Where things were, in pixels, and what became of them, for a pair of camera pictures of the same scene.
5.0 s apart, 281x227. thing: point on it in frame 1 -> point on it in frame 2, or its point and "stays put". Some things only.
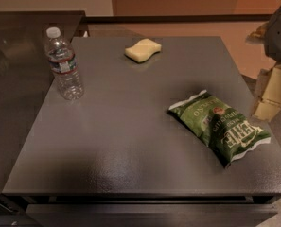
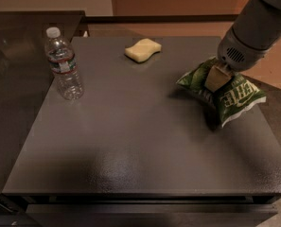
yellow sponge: [143, 49] stays put
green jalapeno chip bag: [226, 133] -> [236, 95]
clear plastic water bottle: [62, 61] stays put
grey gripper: [279, 37] -> [238, 55]
